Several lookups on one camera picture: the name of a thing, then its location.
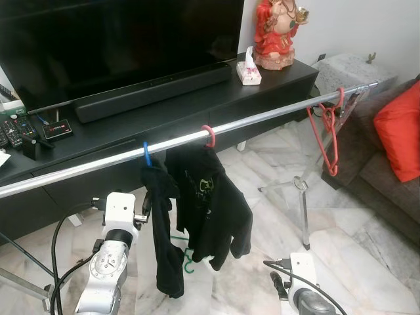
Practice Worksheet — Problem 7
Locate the blue plastic hanger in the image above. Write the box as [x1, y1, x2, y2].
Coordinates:
[142, 141, 154, 169]

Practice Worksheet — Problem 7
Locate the green plastic hanger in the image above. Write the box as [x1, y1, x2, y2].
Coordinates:
[169, 233, 198, 274]

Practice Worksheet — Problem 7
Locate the pink plastic hanger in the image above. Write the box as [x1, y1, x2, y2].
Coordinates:
[201, 125, 217, 149]

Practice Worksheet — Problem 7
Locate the red plastic hanger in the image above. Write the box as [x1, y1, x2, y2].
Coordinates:
[306, 87, 346, 177]

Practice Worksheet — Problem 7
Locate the black soundbar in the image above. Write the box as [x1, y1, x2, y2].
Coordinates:
[73, 62, 233, 124]

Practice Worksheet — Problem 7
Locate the small black electronic device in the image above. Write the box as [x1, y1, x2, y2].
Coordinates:
[41, 118, 74, 141]

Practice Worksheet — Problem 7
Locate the grey fabric sofa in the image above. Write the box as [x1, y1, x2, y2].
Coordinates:
[320, 79, 420, 245]

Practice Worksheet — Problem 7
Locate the black remote control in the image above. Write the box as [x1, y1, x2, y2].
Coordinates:
[0, 119, 22, 149]
[14, 115, 56, 160]

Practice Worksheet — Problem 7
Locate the black TV console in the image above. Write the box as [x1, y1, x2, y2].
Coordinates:
[0, 58, 321, 245]

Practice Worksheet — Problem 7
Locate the red cushion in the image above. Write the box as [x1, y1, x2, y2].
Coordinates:
[373, 81, 420, 183]

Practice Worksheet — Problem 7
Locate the small green white cup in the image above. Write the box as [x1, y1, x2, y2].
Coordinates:
[0, 98, 27, 116]

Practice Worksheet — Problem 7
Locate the white pink tissue pack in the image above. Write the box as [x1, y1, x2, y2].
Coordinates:
[236, 46, 263, 87]

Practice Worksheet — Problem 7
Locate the black flat television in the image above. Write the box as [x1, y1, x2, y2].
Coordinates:
[0, 0, 245, 114]

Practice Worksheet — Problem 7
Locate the red laughing Buddha statue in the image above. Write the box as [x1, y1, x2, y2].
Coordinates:
[253, 0, 310, 71]

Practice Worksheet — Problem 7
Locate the white lace covered side table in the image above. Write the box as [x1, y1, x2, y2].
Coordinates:
[311, 52, 398, 97]

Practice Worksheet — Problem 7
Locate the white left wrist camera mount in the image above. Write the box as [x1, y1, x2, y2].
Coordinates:
[103, 192, 137, 230]

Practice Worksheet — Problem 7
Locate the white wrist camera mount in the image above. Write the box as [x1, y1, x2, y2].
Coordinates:
[103, 192, 137, 230]
[289, 253, 320, 293]

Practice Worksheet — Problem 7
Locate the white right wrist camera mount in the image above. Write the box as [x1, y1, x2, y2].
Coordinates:
[289, 253, 320, 293]

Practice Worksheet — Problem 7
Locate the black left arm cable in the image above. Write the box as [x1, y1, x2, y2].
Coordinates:
[50, 202, 109, 315]

